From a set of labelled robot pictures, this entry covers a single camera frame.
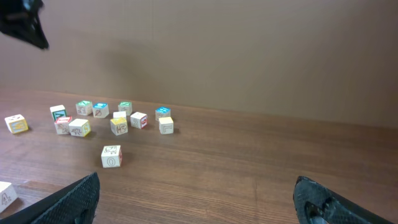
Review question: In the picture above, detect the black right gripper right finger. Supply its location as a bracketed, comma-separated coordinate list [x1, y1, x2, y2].
[293, 176, 392, 224]

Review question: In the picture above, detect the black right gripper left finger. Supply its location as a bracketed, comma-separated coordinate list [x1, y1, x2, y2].
[1, 172, 100, 224]

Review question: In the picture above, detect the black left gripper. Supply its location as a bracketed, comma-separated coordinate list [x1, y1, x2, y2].
[1, 0, 49, 50]

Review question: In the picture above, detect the lone block with zero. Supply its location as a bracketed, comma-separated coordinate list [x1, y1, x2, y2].
[101, 145, 123, 168]

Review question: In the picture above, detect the plain block yellow side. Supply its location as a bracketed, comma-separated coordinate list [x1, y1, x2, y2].
[68, 119, 91, 137]

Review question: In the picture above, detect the red I top block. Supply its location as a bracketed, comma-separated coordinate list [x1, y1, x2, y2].
[54, 116, 73, 134]

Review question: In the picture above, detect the yellow top elephant block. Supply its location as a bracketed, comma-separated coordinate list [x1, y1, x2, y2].
[110, 118, 128, 136]

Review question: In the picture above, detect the white green W block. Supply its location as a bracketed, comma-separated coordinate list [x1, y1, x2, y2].
[50, 105, 67, 121]

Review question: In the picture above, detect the green N block left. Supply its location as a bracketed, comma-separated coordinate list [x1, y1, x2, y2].
[76, 100, 93, 116]

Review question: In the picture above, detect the green n block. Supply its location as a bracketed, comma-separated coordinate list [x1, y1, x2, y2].
[76, 100, 93, 116]
[118, 101, 132, 116]

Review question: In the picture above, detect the blue top block left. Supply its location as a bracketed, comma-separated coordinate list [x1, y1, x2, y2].
[93, 103, 109, 118]

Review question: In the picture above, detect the blue block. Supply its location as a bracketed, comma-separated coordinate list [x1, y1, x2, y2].
[93, 103, 109, 118]
[155, 106, 171, 121]

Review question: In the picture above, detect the plain block number two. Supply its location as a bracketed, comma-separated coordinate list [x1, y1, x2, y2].
[130, 112, 147, 129]

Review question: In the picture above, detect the green N block right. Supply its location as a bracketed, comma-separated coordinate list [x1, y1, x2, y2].
[118, 101, 132, 116]

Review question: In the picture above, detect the yellow top block right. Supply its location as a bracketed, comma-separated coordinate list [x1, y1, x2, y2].
[159, 117, 174, 134]

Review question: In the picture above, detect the blue top block right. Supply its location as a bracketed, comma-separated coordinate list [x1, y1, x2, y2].
[155, 106, 171, 121]

